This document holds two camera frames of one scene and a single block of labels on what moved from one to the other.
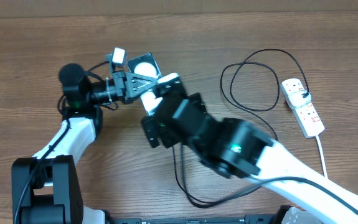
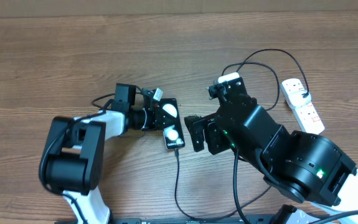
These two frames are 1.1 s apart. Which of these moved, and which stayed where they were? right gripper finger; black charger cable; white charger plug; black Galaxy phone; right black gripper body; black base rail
Moved: black Galaxy phone; right black gripper body; black charger cable; right gripper finger
Stayed: white charger plug; black base rail
